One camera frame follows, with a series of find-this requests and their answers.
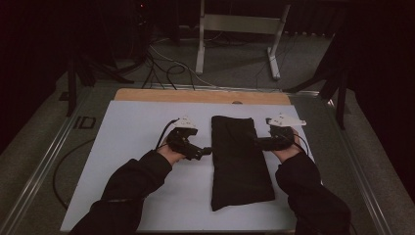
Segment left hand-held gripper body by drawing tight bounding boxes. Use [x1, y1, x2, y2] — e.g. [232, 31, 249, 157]
[165, 116, 206, 162]

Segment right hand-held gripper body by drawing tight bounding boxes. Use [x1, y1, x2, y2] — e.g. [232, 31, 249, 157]
[259, 113, 307, 152]

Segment black shorts with blue print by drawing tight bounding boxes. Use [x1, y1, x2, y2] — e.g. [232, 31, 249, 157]
[209, 115, 276, 212]

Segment person's right hand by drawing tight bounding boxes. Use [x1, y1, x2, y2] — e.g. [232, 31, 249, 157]
[273, 127, 306, 165]

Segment person's left hand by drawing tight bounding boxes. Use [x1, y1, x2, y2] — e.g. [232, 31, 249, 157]
[156, 137, 190, 166]

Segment white table sheet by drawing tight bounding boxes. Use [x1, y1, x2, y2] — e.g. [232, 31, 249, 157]
[60, 100, 339, 233]

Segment black stand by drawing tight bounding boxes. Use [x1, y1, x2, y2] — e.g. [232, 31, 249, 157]
[282, 32, 348, 130]
[66, 55, 135, 118]

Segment dark equipment with red light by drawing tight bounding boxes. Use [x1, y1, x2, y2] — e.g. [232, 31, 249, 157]
[97, 0, 155, 65]

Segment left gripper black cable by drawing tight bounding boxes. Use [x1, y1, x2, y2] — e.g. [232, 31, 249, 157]
[155, 117, 181, 151]

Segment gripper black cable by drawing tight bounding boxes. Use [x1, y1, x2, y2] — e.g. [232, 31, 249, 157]
[155, 117, 181, 151]
[293, 132, 310, 155]

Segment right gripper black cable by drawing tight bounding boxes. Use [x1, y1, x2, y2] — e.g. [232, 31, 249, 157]
[293, 132, 310, 155]

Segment metal floor rail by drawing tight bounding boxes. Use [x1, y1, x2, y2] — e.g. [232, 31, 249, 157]
[321, 97, 393, 235]
[0, 87, 93, 235]
[142, 82, 321, 96]

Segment bundle of black floor cables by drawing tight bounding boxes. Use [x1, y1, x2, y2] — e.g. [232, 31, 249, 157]
[140, 48, 197, 91]

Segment white floor cable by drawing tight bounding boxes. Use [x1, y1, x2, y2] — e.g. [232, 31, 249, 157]
[149, 43, 217, 88]

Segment white metal table frame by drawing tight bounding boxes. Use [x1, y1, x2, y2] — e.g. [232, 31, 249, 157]
[195, 0, 292, 81]

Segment long black floor cable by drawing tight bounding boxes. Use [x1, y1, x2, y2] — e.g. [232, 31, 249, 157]
[52, 138, 96, 211]

